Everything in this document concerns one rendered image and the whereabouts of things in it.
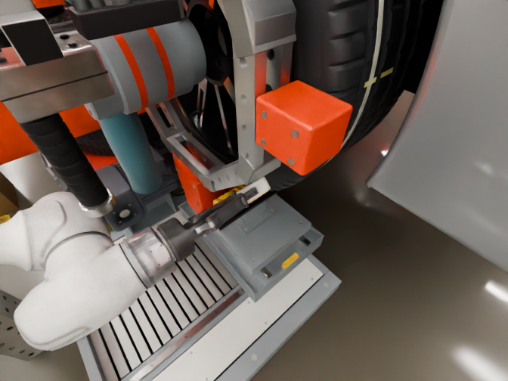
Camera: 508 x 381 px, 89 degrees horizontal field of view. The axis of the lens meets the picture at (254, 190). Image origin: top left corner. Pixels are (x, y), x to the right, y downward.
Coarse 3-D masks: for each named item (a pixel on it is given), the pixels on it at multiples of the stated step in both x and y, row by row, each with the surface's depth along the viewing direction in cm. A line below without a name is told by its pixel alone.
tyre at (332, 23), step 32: (320, 0) 27; (352, 0) 27; (384, 0) 30; (416, 0) 34; (320, 32) 29; (352, 32) 29; (384, 32) 32; (416, 32) 38; (320, 64) 31; (352, 64) 31; (384, 64) 36; (416, 64) 42; (352, 96) 34; (384, 96) 42; (192, 128) 74; (224, 160) 67
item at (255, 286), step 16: (208, 240) 100; (304, 240) 98; (320, 240) 102; (224, 256) 95; (288, 256) 97; (304, 256) 99; (240, 272) 93; (272, 272) 91; (288, 272) 97; (256, 288) 89
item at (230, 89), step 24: (192, 0) 48; (216, 0) 43; (216, 24) 53; (216, 48) 56; (216, 72) 59; (192, 96) 74; (216, 96) 77; (192, 120) 72; (216, 120) 74; (216, 144) 68
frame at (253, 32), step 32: (224, 0) 26; (256, 0) 25; (288, 0) 27; (256, 32) 26; (288, 32) 28; (256, 64) 28; (288, 64) 31; (256, 96) 31; (160, 128) 68; (192, 160) 63; (256, 160) 38
